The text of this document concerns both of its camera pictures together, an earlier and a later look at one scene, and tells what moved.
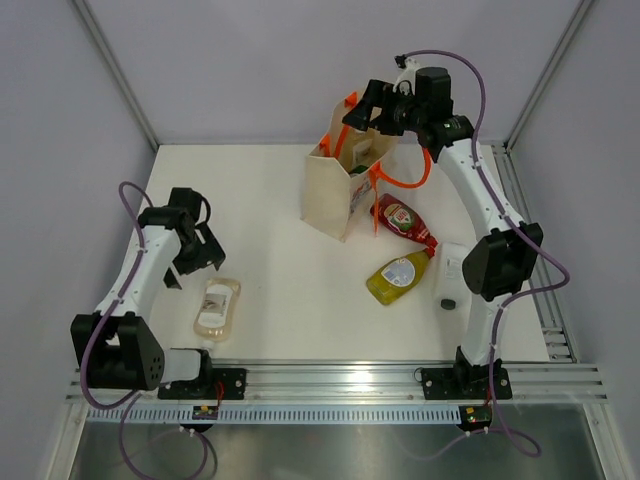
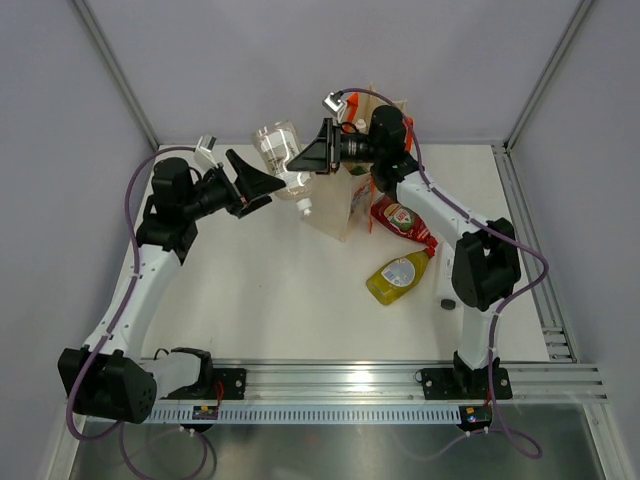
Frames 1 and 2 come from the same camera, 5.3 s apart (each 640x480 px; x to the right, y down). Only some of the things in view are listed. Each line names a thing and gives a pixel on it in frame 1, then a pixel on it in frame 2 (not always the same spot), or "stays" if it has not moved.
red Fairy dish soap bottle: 403,219 stays
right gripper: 377,94 to 324,155
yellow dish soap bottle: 396,277 stays
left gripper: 209,252 to 251,182
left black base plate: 233,382 stays
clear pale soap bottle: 216,314 to 278,142
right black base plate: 451,384 stays
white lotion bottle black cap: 450,291 stays
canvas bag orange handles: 343,172 stays
